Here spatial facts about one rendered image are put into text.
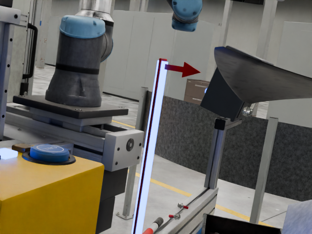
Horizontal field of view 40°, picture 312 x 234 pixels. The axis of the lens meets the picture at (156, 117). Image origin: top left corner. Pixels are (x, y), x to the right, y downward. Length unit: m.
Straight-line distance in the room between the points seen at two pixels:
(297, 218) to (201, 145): 1.99
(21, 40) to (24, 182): 2.28
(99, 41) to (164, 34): 9.39
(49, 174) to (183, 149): 2.31
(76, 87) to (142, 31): 9.91
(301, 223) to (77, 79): 0.70
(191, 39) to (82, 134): 9.74
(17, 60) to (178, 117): 1.02
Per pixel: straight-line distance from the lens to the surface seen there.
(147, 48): 10.83
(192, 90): 7.58
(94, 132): 1.09
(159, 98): 0.67
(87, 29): 1.13
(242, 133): 2.48
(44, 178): 0.40
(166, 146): 2.81
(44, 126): 1.18
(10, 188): 0.37
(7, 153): 0.45
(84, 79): 1.13
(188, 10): 1.11
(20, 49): 2.64
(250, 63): 0.56
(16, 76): 2.64
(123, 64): 11.36
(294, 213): 0.66
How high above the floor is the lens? 1.19
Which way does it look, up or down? 8 degrees down
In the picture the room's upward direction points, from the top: 9 degrees clockwise
